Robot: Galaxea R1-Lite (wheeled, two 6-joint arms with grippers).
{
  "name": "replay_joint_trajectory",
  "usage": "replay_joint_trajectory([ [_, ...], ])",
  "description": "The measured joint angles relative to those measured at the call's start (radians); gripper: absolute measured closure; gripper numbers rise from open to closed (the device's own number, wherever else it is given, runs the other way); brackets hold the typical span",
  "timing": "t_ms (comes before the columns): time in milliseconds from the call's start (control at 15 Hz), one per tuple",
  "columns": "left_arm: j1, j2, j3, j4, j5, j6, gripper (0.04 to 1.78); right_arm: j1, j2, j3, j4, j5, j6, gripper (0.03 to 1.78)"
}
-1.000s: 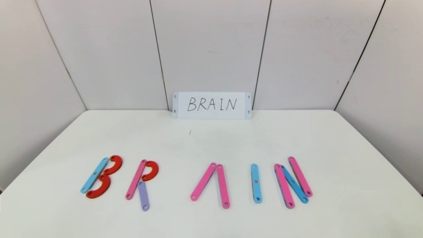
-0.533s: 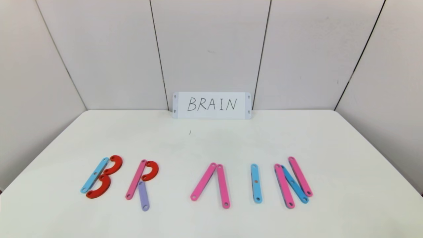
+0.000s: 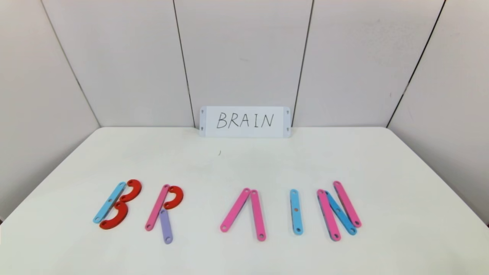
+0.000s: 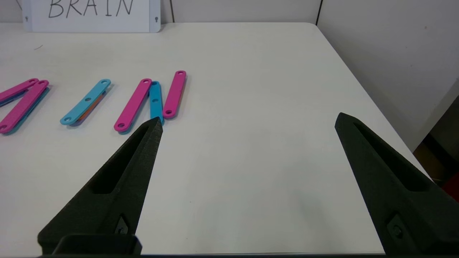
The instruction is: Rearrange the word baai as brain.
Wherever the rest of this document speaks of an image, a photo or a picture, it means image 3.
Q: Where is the long blue bar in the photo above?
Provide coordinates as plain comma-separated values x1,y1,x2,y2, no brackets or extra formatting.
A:
93,181,127,224
290,189,304,236

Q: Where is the short purple bar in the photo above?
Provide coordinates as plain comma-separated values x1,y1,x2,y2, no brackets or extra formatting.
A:
160,209,174,245

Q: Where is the large red arc piece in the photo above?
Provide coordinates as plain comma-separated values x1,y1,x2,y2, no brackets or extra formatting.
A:
119,179,142,203
99,201,129,230

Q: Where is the pink bar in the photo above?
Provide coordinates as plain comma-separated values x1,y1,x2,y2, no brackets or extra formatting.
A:
333,181,363,229
220,188,251,233
317,189,342,242
144,184,170,232
250,189,267,242

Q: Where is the small red arc piece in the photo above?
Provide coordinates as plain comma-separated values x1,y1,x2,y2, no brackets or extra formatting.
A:
163,186,184,210

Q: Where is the short blue bar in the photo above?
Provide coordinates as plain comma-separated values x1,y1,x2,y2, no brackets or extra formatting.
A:
325,191,358,236

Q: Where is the white BRAIN sign card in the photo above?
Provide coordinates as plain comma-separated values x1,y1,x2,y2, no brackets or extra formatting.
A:
199,106,291,138

